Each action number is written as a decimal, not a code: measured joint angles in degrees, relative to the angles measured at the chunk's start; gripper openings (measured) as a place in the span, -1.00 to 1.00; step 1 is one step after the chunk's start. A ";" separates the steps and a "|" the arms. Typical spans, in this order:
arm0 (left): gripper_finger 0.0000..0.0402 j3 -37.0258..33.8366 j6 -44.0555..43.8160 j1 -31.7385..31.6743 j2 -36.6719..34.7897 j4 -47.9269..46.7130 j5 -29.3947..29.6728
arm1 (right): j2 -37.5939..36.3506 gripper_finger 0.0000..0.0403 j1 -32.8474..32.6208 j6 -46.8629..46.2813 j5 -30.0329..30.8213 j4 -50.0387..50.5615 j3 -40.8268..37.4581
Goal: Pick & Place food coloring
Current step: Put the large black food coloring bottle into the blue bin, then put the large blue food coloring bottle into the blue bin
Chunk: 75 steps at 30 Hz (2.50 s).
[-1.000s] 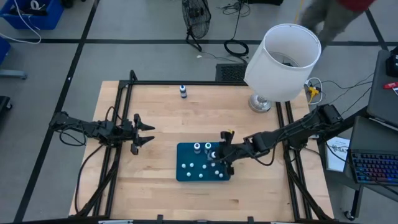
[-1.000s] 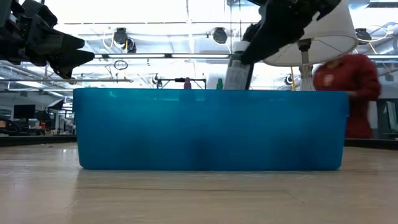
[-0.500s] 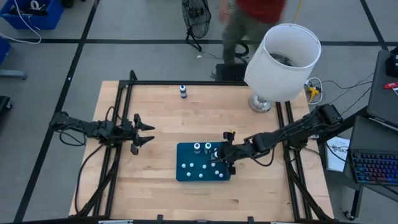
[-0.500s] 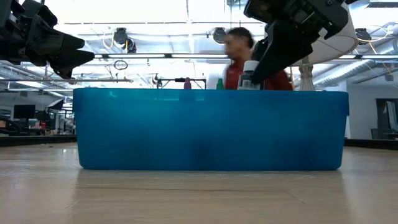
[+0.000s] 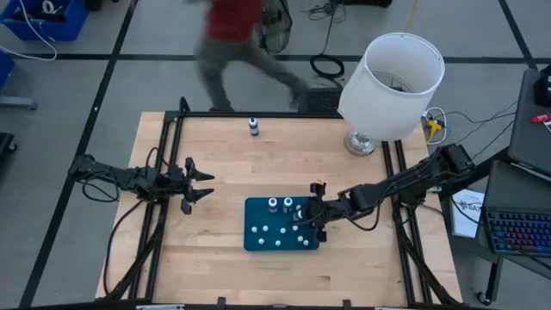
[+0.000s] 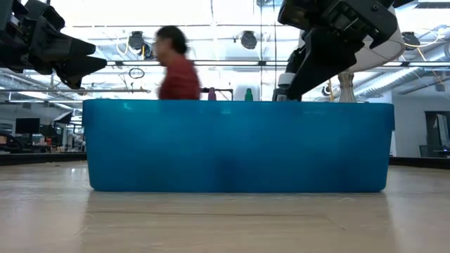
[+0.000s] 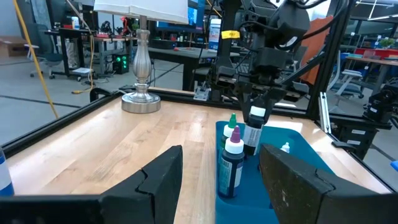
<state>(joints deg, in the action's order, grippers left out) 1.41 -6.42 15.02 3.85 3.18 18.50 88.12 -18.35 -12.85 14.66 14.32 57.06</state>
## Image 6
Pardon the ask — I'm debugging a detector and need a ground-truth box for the dark framed window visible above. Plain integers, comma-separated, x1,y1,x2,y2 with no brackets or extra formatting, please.
425,111,450,157

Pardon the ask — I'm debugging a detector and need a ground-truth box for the blue plastic bin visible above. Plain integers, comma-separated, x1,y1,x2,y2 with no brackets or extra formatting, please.
82,98,395,193

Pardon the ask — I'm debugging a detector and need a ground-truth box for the grey horizontal pipe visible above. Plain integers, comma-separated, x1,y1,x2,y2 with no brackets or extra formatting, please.
0,87,152,94

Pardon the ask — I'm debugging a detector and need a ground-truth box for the black cable loop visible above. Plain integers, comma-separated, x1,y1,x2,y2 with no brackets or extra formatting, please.
128,67,146,80

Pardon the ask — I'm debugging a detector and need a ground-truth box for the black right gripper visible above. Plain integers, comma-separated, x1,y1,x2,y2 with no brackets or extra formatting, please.
284,0,400,102

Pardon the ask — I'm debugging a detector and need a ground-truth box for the person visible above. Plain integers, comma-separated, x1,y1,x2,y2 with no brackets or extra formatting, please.
153,25,201,100

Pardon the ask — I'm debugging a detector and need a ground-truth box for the silver lamp base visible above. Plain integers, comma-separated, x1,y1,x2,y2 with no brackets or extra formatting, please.
337,70,356,103

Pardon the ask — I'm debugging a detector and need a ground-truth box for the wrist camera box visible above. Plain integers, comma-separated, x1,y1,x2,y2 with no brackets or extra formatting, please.
277,0,326,31
20,0,66,32

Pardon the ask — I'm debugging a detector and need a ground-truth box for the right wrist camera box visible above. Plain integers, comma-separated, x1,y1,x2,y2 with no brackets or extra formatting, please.
277,0,326,31

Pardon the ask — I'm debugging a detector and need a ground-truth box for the black softbox light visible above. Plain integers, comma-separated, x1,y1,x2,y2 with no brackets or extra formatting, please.
53,111,73,124

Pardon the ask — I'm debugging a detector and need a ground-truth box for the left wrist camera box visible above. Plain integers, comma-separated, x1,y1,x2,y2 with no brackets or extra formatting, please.
20,0,66,32

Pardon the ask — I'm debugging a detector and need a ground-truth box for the black computer monitor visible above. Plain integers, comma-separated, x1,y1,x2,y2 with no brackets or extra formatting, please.
15,117,41,135

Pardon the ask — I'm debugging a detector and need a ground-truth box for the overhead black frame bar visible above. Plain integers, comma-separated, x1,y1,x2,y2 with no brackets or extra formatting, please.
107,60,298,67

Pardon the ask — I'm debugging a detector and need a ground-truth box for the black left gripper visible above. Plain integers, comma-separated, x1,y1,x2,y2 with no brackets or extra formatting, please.
10,17,108,90

